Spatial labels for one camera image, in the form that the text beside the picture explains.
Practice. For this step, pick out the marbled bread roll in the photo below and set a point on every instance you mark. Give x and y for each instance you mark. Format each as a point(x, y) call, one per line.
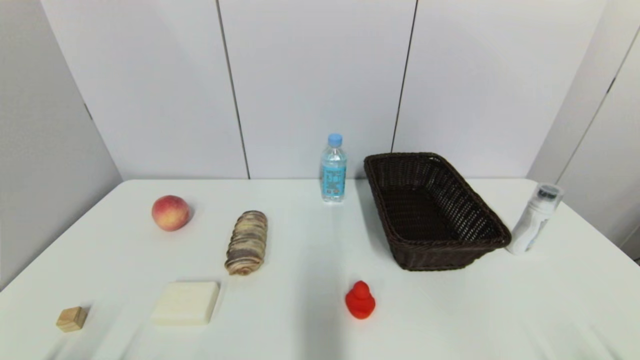
point(246, 242)

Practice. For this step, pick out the peach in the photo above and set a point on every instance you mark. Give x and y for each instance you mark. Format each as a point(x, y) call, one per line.
point(170, 213)

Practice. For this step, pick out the clear water bottle blue label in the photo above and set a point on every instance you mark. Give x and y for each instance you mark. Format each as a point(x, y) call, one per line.
point(333, 175)

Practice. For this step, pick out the cream rectangular block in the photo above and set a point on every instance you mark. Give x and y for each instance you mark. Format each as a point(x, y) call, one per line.
point(185, 303)

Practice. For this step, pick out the small wooden cube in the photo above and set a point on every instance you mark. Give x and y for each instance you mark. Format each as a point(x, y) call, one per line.
point(71, 320)

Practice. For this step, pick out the dark brown wicker basket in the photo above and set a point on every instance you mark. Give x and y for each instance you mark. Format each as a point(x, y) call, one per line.
point(425, 250)

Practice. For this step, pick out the red rubber duck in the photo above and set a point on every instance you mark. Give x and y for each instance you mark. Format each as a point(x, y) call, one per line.
point(360, 302)

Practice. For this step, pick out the white plastic lotion bottle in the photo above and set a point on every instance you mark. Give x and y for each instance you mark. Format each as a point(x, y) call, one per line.
point(532, 222)

